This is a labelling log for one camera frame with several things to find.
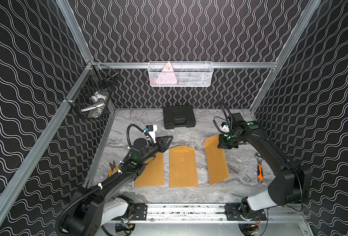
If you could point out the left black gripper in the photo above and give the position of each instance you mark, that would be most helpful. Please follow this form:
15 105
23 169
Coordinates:
158 144

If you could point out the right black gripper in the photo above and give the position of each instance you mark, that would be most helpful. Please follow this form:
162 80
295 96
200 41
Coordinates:
222 144

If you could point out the brown file bag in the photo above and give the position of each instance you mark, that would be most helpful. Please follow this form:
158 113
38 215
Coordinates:
153 174
182 167
216 161

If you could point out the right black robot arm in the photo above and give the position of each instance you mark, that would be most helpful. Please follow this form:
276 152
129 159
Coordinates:
292 181

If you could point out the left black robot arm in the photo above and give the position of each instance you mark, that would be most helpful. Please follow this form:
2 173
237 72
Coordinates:
92 207

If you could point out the black plastic tool case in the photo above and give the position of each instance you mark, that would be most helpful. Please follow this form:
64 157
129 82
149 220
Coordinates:
179 116

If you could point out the pink triangular sheet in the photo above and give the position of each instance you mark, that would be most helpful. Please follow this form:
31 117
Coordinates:
166 77

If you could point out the silver object in black basket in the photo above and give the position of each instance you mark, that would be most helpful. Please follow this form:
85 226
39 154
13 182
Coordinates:
97 105

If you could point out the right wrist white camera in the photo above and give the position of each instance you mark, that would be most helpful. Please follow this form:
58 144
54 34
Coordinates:
225 128

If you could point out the orange handled adjustable wrench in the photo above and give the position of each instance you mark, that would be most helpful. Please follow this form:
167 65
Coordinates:
260 176

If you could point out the yellow handled pliers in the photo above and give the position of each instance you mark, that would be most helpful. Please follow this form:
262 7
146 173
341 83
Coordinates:
113 168

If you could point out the white wire mesh basket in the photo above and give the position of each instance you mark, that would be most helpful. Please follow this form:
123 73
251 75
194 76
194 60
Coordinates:
188 73

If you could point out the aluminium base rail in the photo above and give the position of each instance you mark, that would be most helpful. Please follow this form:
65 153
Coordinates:
185 212

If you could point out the black wire mesh basket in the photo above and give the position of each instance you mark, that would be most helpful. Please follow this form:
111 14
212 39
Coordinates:
102 79

